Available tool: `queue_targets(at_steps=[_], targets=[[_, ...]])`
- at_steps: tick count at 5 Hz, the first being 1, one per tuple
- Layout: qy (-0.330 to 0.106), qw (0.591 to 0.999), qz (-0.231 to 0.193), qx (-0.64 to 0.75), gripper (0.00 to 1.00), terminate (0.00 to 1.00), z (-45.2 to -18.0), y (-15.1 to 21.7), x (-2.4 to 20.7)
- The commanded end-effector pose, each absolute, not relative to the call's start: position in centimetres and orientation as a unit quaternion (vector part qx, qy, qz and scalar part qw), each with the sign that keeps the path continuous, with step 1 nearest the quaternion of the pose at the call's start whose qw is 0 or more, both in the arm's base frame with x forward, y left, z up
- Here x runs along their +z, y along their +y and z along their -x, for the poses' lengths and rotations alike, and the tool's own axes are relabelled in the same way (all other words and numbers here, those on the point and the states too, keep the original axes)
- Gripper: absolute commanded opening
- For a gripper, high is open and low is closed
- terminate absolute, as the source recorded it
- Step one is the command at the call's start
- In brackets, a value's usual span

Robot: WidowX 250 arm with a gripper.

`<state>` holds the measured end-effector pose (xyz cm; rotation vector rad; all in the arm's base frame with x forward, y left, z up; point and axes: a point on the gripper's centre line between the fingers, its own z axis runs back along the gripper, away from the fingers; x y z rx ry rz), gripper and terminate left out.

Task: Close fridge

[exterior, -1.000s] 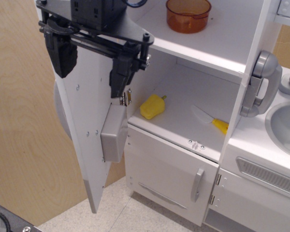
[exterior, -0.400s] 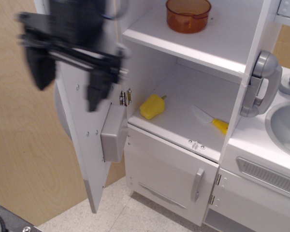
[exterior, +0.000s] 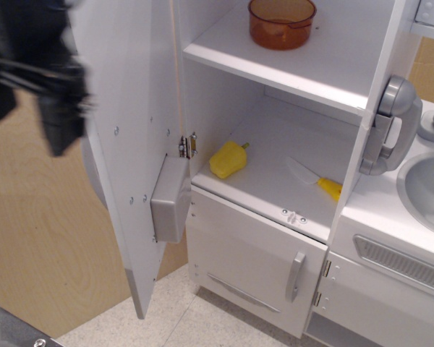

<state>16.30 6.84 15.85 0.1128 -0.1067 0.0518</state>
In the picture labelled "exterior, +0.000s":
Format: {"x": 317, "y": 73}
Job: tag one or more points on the white lower freezer door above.
{"x": 259, "y": 265}

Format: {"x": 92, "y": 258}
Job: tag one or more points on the grey toy sink basin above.
{"x": 415, "y": 186}

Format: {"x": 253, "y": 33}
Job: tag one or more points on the light plywood panel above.
{"x": 59, "y": 262}

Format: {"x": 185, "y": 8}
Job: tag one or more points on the black equipment corner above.
{"x": 16, "y": 332}

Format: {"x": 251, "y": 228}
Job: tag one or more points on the orange transparent toy pot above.
{"x": 281, "y": 25}

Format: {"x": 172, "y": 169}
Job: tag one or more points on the yellow toy bell pepper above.
{"x": 229, "y": 159}

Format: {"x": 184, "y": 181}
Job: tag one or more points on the toy knife yellow handle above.
{"x": 305, "y": 175}

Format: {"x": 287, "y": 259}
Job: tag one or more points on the white fridge door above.
{"x": 136, "y": 129}

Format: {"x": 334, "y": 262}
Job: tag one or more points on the white toy oven unit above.
{"x": 378, "y": 289}

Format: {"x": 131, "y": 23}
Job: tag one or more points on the white toy fridge cabinet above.
{"x": 315, "y": 104}

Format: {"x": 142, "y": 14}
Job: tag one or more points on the grey toy telephone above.
{"x": 394, "y": 128}

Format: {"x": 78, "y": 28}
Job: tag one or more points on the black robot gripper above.
{"x": 35, "y": 55}

